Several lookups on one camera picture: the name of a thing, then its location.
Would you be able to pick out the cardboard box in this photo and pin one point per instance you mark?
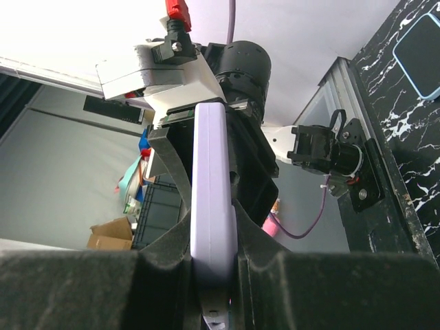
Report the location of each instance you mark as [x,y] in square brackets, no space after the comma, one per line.
[114,235]

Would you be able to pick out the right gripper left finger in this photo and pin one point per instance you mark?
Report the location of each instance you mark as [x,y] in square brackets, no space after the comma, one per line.
[146,289]

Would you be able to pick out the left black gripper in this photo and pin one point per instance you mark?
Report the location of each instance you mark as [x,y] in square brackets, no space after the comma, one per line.
[213,138]

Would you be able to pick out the pink bottle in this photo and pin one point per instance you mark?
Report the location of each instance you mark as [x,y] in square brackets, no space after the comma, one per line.
[269,226]

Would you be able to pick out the aluminium frame rail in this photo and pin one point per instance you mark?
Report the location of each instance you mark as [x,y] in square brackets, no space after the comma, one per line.
[337,90]

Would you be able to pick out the phone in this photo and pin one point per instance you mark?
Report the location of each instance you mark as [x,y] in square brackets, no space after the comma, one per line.
[417,53]
[213,247]

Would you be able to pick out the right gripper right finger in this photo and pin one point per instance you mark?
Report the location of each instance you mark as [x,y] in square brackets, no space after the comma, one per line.
[275,288]

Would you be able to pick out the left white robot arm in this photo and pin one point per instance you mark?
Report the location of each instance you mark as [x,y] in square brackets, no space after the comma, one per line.
[242,69]

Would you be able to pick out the dark plastic crate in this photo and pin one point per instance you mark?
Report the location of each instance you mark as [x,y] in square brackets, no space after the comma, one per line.
[161,209]

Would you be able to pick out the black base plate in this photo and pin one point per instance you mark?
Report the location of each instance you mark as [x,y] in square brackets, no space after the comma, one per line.
[372,211]

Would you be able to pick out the phone in blue case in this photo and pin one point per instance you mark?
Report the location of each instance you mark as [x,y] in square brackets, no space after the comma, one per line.
[417,53]

